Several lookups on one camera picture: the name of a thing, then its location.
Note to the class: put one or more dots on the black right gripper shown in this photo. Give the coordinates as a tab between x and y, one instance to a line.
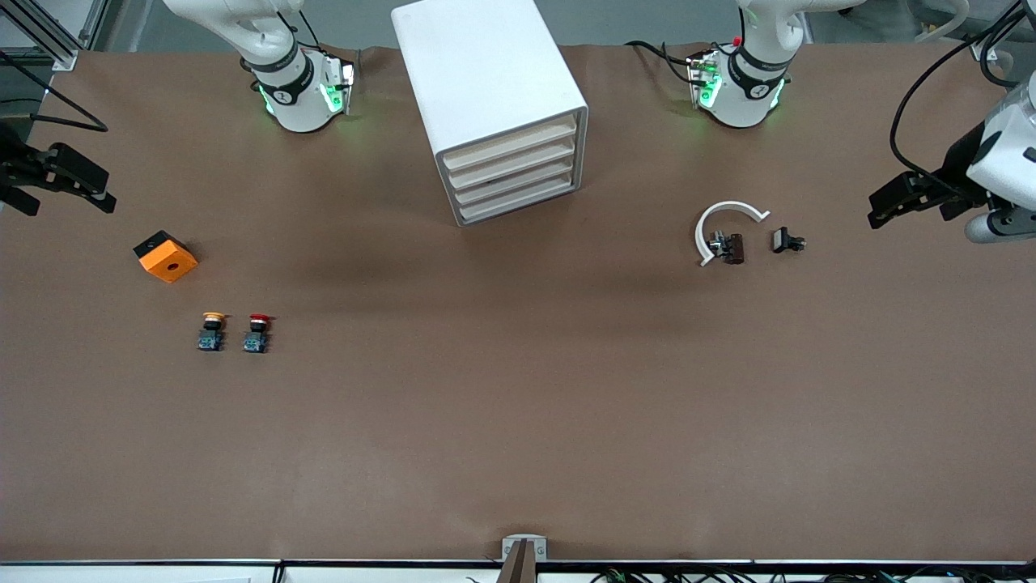
14	162

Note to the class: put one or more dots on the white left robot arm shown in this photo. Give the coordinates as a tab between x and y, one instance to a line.
749	97

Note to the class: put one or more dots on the brown small component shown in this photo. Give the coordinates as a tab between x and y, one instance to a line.
732	248

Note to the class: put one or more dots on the aluminium frame profile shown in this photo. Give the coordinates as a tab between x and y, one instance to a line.
65	58
983	50

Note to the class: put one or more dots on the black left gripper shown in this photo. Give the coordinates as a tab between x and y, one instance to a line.
958	161

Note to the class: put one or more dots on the white curved plastic piece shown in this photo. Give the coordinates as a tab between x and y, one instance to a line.
732	204

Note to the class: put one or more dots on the red push button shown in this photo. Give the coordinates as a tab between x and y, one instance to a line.
258	336

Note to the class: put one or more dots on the grey metal bracket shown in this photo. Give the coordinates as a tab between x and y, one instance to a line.
507	546

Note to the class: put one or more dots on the orange box with black base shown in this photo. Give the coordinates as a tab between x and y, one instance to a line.
170	263

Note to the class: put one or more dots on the white drawer cabinet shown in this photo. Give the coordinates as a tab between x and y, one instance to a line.
477	73

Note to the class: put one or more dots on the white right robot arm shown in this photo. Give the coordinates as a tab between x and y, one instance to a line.
295	105

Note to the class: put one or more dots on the black small component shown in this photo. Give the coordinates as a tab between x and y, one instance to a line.
783	240

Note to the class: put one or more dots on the yellow push button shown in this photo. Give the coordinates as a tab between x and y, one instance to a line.
212	336

